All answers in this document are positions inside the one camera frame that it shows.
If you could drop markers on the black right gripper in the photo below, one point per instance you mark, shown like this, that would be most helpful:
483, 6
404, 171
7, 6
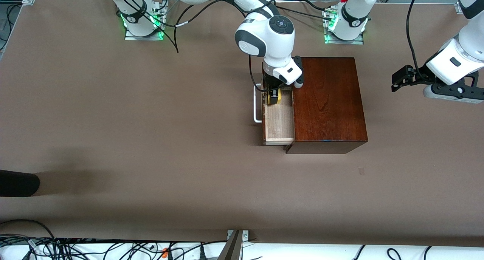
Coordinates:
269, 82

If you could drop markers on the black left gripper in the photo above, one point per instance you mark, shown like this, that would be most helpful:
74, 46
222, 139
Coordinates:
419, 75

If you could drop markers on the yellow wooden block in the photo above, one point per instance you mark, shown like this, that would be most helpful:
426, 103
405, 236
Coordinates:
279, 95

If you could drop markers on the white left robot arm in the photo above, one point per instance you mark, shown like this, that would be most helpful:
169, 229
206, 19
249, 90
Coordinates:
353, 14

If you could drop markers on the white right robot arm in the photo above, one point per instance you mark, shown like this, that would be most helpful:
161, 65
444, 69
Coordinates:
276, 44

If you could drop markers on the dark brown wooden cabinet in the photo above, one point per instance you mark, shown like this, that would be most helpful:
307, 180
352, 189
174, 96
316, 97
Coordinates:
325, 101

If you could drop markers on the dark metal strut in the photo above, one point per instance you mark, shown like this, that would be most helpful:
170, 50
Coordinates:
230, 248

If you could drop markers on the black power plug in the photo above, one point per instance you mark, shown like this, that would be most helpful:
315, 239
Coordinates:
202, 253

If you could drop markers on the black rounded cylinder object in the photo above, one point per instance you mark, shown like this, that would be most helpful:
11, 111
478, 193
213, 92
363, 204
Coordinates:
19, 183

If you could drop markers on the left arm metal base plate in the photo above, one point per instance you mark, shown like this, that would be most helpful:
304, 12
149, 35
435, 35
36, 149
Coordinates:
331, 41

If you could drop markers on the aluminium frame corner profile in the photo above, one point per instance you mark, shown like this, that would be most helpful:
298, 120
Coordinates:
458, 8

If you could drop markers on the aluminium corner bracket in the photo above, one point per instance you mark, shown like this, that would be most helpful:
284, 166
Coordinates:
245, 235

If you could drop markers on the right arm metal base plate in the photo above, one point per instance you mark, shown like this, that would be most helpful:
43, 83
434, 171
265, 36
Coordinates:
130, 37

